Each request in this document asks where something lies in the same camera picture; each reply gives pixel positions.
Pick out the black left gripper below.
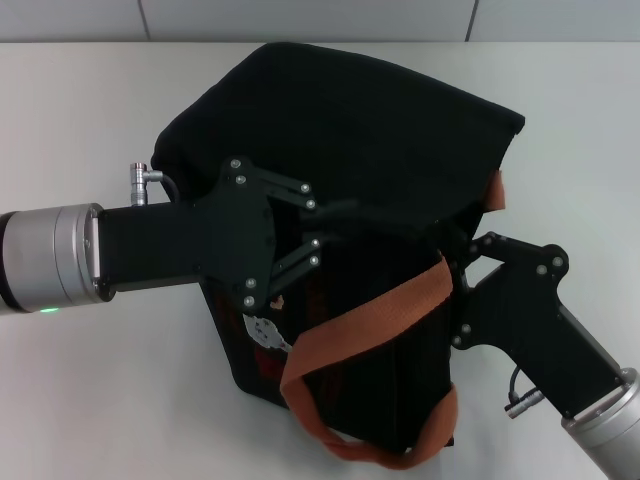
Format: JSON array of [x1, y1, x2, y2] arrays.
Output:
[[97, 157, 365, 310]]

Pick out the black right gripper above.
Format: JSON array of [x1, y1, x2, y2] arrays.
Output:
[[448, 229, 630, 420]]

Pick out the black food bag orange straps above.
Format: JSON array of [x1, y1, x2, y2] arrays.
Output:
[[149, 42, 526, 472]]

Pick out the right gripper cable with connector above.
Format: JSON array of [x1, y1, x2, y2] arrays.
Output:
[[503, 364, 540, 417]]

